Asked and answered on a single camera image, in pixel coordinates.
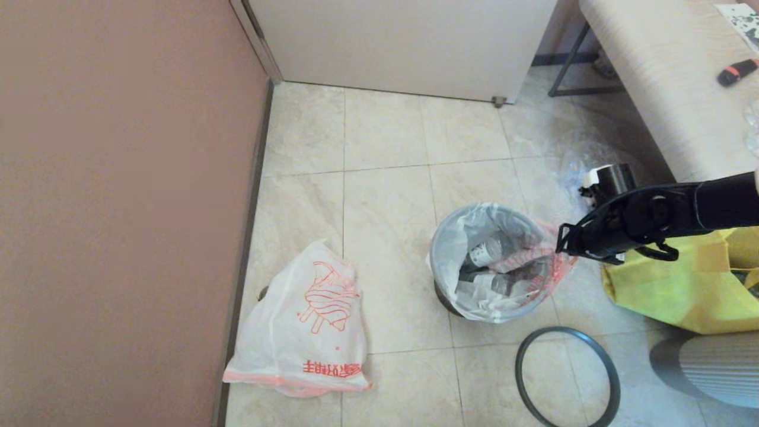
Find used white red-drawstring trash bag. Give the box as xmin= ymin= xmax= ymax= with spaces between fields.
xmin=428 ymin=202 xmax=577 ymax=324

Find grey bin rim ring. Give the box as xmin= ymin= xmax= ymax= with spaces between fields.
xmin=515 ymin=326 xmax=621 ymax=427

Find new white orange-print bag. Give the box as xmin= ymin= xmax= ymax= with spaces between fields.
xmin=222 ymin=238 xmax=373 ymax=398

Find clear plastic bag dark contents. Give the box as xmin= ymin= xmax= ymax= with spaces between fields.
xmin=557 ymin=139 xmax=659 ymax=205

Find yellow fabric tote bag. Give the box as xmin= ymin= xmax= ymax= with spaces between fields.
xmin=600 ymin=228 xmax=759 ymax=336

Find black round trash bin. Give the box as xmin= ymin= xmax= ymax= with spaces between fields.
xmin=434 ymin=282 xmax=469 ymax=318

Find crushed clear plastic bottle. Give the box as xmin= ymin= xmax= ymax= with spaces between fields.
xmin=468 ymin=270 xmax=534 ymax=297

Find labelled clear plastic bottle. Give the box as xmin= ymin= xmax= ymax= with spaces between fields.
xmin=465 ymin=237 xmax=505 ymax=267

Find crumpled clear plastic wrap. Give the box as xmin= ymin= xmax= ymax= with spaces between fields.
xmin=744 ymin=98 xmax=759 ymax=156

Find grey ribbed round object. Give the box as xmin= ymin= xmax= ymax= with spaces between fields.
xmin=649 ymin=331 xmax=759 ymax=410

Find black orange marker pen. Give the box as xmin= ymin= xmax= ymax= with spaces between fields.
xmin=716 ymin=58 xmax=759 ymax=88

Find black-white printed paper sheet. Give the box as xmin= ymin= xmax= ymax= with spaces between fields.
xmin=715 ymin=3 xmax=759 ymax=54

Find white door panel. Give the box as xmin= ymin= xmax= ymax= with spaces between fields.
xmin=246 ymin=0 xmax=558 ymax=106

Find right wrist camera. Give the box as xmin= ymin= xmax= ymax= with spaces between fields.
xmin=578 ymin=163 xmax=638 ymax=205

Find black metal table frame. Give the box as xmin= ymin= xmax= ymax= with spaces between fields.
xmin=547 ymin=23 xmax=623 ymax=99

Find grey door frame strip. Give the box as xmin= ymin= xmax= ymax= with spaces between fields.
xmin=230 ymin=0 xmax=284 ymax=87

